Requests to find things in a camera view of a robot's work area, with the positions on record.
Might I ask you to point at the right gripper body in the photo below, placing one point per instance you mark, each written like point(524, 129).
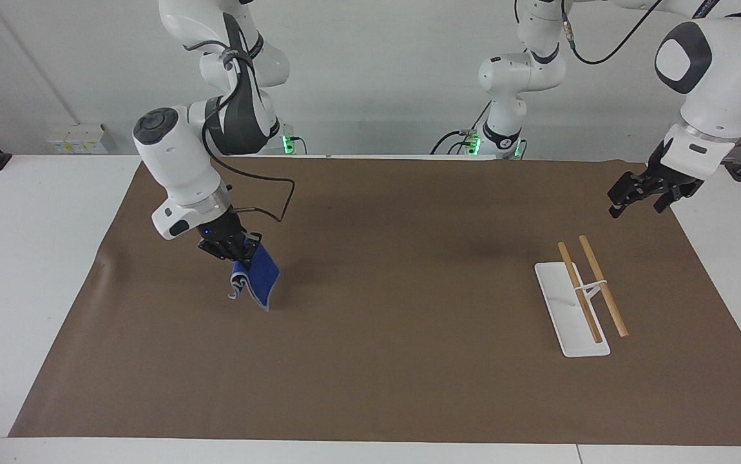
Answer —
point(222, 230)

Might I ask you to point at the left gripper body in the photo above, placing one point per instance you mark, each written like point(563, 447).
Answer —
point(670, 174)

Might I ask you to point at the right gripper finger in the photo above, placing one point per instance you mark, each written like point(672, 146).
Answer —
point(249, 250)
point(213, 250)

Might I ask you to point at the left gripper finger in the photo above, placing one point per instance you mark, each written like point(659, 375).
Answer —
point(668, 196)
point(628, 190)

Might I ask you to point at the blue towel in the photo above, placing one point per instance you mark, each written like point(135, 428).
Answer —
point(259, 277)

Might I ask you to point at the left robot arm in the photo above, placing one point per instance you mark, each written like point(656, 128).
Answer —
point(715, 77)

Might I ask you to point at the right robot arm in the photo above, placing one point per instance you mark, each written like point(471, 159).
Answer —
point(174, 154)

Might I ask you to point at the white rack with wooden bars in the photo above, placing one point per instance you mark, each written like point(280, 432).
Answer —
point(577, 309)

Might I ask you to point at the white wall socket box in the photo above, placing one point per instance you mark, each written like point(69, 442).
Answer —
point(77, 138)

